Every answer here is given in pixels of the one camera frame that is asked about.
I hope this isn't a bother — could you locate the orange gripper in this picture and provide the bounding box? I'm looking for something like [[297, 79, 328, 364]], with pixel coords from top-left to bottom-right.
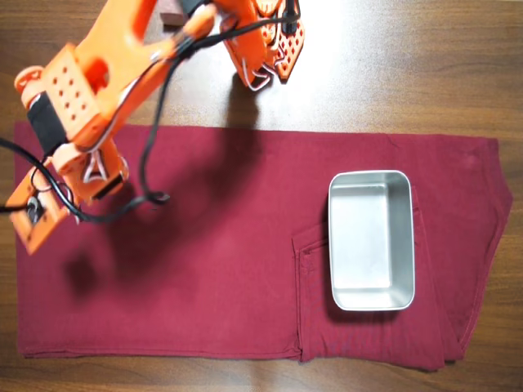
[[51, 140, 131, 202]]

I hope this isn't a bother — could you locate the orange robot base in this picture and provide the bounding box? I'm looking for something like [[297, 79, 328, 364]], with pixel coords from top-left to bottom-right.
[[212, 0, 307, 91]]

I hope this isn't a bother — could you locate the dark red cloth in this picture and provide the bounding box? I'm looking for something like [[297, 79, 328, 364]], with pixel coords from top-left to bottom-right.
[[14, 120, 514, 372]]

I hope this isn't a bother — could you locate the dark brown block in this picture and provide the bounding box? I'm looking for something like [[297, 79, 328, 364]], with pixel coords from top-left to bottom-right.
[[159, 0, 187, 29]]

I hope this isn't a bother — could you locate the rectangular metal tray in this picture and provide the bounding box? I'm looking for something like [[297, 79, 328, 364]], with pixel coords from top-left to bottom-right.
[[326, 169, 417, 312]]

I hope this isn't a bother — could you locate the white wire bundle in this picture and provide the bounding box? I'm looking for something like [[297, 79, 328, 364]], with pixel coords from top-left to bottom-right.
[[239, 48, 287, 91]]

